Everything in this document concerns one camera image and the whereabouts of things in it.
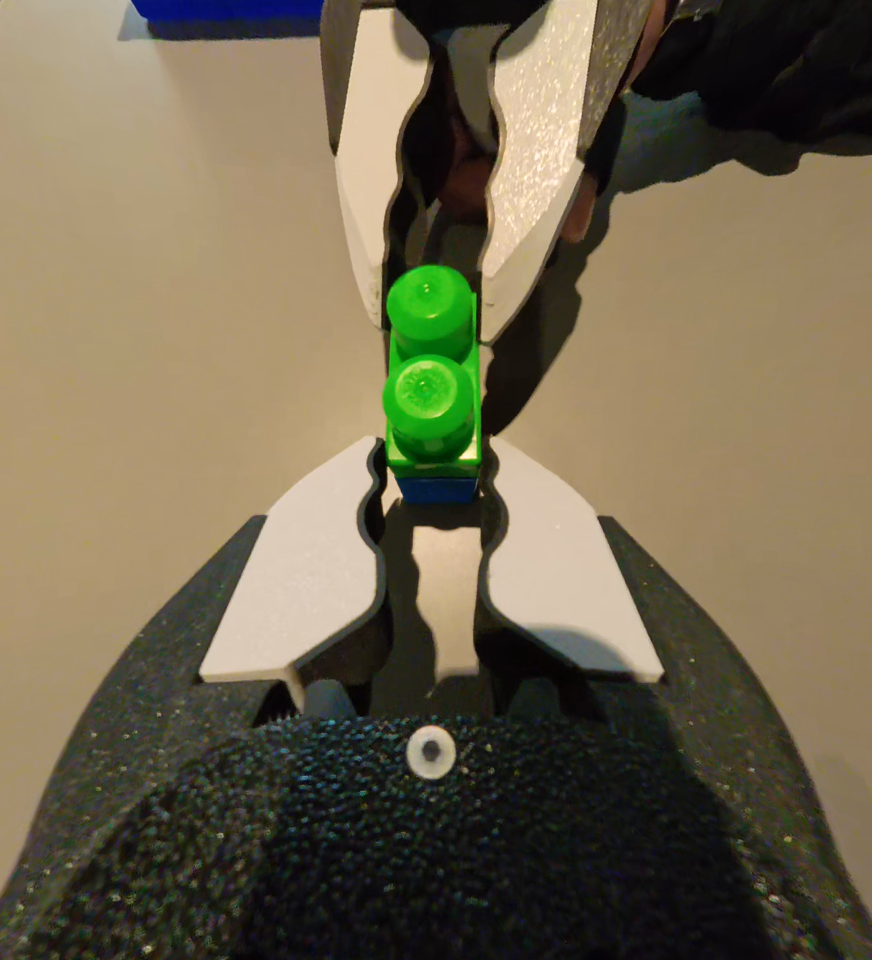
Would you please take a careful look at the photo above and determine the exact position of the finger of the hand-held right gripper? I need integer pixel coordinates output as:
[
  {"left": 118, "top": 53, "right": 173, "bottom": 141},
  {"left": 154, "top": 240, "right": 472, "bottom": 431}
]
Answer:
[
  {"left": 478, "top": 0, "right": 656, "bottom": 345},
  {"left": 321, "top": 0, "right": 437, "bottom": 333}
]

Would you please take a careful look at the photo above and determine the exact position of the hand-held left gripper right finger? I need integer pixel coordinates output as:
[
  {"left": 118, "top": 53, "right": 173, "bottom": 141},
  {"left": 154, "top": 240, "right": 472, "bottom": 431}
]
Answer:
[{"left": 477, "top": 435, "right": 665, "bottom": 684}]

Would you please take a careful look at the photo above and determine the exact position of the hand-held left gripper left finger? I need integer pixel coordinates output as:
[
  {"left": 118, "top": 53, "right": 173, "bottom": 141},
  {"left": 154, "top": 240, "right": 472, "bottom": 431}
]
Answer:
[{"left": 199, "top": 435, "right": 389, "bottom": 717}]

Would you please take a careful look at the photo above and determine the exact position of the blue mega block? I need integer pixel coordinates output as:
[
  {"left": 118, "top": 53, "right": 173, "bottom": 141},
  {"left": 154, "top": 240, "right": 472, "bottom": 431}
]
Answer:
[{"left": 394, "top": 472, "right": 479, "bottom": 505}]

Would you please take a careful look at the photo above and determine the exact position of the green mega block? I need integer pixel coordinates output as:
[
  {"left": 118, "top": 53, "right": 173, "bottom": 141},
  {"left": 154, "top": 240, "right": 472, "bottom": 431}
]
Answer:
[{"left": 382, "top": 264, "right": 484, "bottom": 477}]

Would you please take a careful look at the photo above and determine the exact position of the person's right hand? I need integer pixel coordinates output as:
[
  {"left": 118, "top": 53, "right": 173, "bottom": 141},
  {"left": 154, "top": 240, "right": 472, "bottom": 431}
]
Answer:
[{"left": 436, "top": 0, "right": 677, "bottom": 245}]

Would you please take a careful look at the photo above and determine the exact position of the blue plastic bin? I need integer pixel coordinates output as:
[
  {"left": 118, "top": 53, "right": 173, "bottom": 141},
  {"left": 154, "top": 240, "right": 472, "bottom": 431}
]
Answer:
[{"left": 130, "top": 0, "right": 326, "bottom": 40}]

